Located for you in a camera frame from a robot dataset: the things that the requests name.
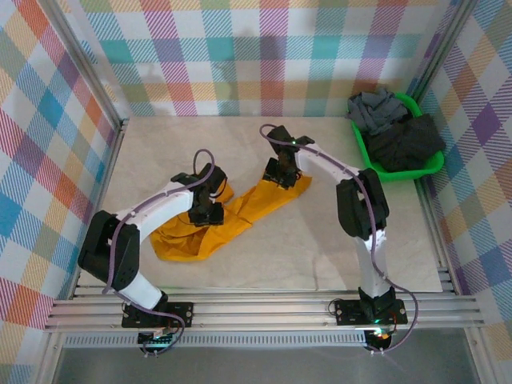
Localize yellow t-shirt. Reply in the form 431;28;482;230
150;171;313;263

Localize grey t-shirt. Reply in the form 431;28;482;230
346;88;413;135

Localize aluminium mounting rails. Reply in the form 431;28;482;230
43;287;485;333

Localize green plastic bin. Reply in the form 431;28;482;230
350;92;446;184

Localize black t-shirt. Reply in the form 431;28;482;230
366;113;447;174

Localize black controller board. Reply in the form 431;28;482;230
138;328;179;350
366;326;396;350

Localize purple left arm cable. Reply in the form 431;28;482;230
102;148;219;357

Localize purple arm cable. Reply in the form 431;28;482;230
102;148;219;357
258;123;420;355

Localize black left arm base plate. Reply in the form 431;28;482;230
121;300;196;330

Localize slotted grey cable duct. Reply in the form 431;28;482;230
63;334;369;348

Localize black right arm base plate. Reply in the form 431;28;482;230
334;298;409;327

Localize aluminium frame post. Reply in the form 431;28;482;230
39;0;131;135
410;0;481;105

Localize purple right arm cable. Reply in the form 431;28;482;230
258;123;420;355

